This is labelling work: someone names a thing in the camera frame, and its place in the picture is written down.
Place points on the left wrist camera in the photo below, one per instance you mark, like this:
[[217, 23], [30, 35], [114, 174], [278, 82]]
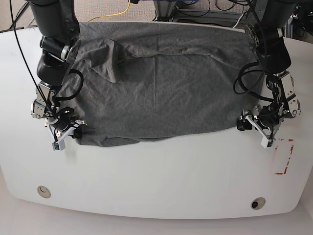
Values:
[[265, 142]]

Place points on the left table grommet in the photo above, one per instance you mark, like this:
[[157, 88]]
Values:
[[44, 192]]

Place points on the right table grommet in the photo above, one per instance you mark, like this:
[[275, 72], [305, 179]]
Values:
[[258, 203]]

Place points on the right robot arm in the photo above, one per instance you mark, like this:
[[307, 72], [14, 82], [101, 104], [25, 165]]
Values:
[[60, 43]]

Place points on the red tape rectangle marking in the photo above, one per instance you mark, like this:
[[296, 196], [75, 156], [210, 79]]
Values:
[[282, 156]]

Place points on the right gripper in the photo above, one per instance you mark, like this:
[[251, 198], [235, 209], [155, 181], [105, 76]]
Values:
[[64, 126]]

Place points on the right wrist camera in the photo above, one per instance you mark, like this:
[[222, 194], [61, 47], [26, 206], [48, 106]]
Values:
[[58, 145]]

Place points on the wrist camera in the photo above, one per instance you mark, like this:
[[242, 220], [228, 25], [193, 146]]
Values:
[[265, 142], [58, 145]]

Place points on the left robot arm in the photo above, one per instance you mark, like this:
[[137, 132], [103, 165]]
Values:
[[268, 79]]

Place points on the table grommet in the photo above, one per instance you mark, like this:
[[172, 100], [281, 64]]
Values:
[[258, 203], [44, 192]]

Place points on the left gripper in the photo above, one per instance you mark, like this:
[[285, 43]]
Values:
[[266, 120]]

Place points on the grey t-shirt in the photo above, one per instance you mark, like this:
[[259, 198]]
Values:
[[153, 81]]

